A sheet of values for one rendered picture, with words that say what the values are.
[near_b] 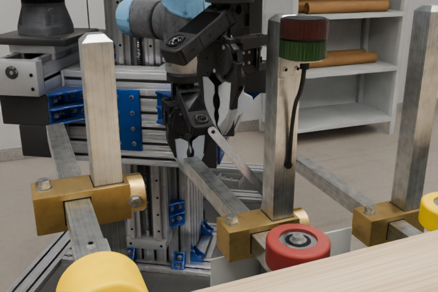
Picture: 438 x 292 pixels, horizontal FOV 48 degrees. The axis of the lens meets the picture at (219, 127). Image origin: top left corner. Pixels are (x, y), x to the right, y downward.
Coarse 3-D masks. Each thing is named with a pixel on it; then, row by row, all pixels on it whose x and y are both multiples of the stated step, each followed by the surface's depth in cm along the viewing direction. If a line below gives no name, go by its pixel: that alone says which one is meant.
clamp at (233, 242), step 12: (240, 216) 74; (252, 216) 74; (264, 216) 74; (300, 216) 75; (216, 228) 75; (228, 228) 71; (240, 228) 71; (252, 228) 71; (264, 228) 72; (216, 240) 75; (228, 240) 71; (240, 240) 71; (228, 252) 71; (240, 252) 72
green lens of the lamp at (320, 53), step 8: (280, 40) 62; (280, 48) 62; (288, 48) 61; (296, 48) 60; (304, 48) 60; (312, 48) 60; (320, 48) 60; (280, 56) 62; (288, 56) 61; (296, 56) 60; (304, 56) 60; (312, 56) 60; (320, 56) 61
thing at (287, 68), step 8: (288, 16) 63; (296, 16) 63; (304, 16) 63; (312, 16) 63; (320, 16) 63; (288, 40) 61; (296, 40) 60; (304, 40) 60; (312, 40) 60; (320, 40) 60; (280, 64) 65; (288, 64) 66; (296, 64) 66; (304, 64) 62; (280, 72) 66; (288, 72) 66; (296, 72) 67; (304, 72) 63; (304, 80) 64; (296, 96) 66; (296, 104) 67; (288, 152) 70; (288, 160) 70; (288, 168) 71
